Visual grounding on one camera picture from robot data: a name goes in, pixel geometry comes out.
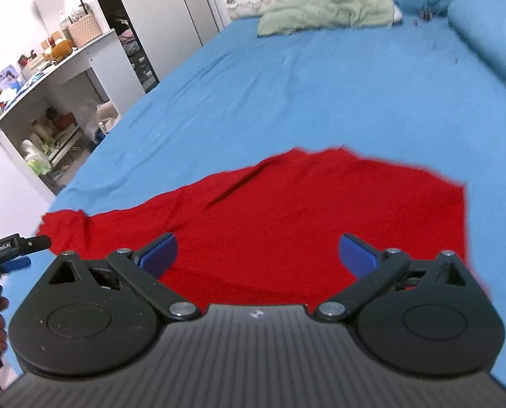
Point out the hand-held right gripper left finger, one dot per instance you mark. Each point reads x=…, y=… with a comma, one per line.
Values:
x=161, y=255

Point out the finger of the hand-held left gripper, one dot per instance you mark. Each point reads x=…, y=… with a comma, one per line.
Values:
x=16, y=263
x=36, y=242

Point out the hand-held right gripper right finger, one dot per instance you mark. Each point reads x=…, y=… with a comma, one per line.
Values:
x=357, y=256

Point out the red shirt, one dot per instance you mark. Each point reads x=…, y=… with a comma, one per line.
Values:
x=287, y=225

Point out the white plastic bag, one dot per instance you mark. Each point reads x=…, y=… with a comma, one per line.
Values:
x=107, y=117

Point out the bed with blue sheet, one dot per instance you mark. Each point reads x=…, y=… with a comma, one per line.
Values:
x=304, y=93

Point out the white desk with shelves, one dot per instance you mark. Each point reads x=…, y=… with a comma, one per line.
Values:
x=87, y=66

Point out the brown plush toy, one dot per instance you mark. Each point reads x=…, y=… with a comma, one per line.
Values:
x=61, y=49

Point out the wicker basket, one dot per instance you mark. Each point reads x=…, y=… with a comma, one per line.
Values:
x=85, y=29

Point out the grey and black wardrobe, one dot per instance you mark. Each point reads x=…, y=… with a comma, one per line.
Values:
x=163, y=12

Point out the green folded blanket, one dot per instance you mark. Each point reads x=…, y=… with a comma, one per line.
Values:
x=325, y=12

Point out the rolled blue blanket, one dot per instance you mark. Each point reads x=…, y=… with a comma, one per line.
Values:
x=491, y=34

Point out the picture frame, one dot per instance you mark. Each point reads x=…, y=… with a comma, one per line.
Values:
x=8, y=77

